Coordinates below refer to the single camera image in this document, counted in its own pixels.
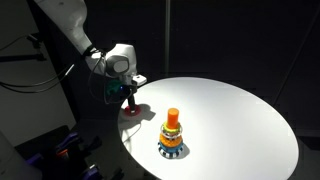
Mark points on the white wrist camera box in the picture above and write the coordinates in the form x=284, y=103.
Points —
x=140, y=80

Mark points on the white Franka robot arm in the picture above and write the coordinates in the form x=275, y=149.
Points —
x=66, y=16

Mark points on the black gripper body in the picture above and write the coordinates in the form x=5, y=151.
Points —
x=131, y=90

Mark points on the teal circuit board mount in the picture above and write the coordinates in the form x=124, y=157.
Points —
x=113, y=89

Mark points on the grey vertical pole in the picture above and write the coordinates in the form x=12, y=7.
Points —
x=167, y=33

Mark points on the black robot cart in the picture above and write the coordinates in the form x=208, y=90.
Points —
x=43, y=150

